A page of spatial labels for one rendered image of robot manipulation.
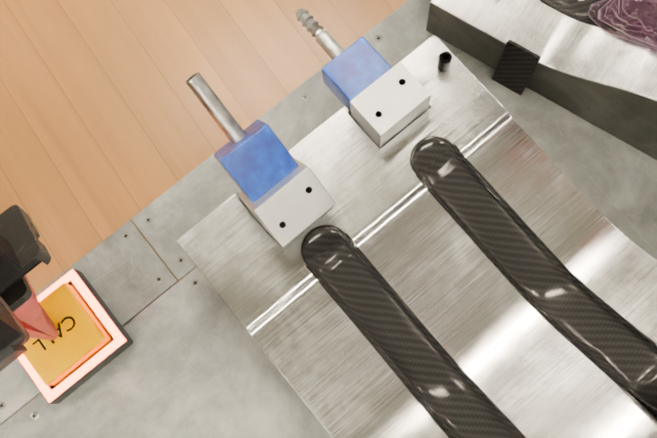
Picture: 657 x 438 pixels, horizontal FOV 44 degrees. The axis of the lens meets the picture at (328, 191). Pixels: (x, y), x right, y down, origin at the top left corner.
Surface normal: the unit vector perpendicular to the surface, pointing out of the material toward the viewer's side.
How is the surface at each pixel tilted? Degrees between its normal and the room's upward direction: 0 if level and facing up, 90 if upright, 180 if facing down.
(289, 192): 34
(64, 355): 0
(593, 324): 28
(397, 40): 0
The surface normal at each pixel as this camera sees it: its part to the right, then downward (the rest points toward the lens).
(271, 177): 0.32, 0.21
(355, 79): -0.05, -0.25
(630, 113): -0.54, 0.82
